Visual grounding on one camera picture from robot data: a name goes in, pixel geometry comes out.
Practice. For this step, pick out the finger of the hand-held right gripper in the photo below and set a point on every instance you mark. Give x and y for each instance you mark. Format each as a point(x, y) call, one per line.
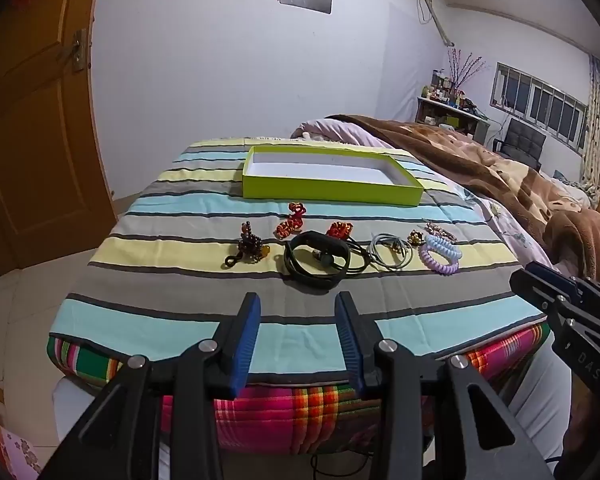
point(550, 275)
point(530, 286)

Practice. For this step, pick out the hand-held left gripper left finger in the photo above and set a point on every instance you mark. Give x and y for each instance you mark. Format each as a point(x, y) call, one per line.
point(245, 345)

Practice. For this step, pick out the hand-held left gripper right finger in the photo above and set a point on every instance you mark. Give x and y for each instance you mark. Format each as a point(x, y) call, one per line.
point(347, 345)

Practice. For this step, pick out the black wristband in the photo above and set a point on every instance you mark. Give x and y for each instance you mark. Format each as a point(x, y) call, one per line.
point(325, 238)

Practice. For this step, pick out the small red knot ornament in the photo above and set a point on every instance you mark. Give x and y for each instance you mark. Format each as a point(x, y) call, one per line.
point(337, 231)

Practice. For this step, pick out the green cardboard box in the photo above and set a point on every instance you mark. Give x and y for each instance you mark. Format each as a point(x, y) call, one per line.
point(330, 190)

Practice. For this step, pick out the light grey cloth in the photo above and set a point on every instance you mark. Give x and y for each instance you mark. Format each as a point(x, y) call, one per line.
point(540, 400)

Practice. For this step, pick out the striped bed sheet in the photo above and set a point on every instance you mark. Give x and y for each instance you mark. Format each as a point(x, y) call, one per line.
point(155, 305)

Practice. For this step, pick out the gold hair clip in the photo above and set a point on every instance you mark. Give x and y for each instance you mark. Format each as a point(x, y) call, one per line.
point(416, 237)

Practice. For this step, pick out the brown plush blanket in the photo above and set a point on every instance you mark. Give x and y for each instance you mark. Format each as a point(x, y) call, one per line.
point(480, 160)

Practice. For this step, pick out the black chair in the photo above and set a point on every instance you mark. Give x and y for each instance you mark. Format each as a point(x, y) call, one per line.
point(525, 142)

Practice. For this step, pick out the barred window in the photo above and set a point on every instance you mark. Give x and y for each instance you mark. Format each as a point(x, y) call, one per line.
point(540, 100)

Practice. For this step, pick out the white bed base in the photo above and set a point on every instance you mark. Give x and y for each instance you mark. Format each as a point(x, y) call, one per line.
point(70, 410)

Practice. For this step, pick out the purple flower branches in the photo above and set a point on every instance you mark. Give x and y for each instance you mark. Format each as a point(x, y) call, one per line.
point(462, 70)

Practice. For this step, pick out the pink floral box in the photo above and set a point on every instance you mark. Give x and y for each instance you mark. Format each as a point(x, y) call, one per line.
point(15, 450)

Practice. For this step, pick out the wooden door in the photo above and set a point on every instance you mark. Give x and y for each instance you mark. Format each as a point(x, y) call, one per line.
point(30, 160)

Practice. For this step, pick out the metal door latch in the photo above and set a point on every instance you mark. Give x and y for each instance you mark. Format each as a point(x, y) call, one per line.
point(80, 50)

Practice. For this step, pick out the white wall pipe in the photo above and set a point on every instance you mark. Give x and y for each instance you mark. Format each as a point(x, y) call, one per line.
point(437, 15)

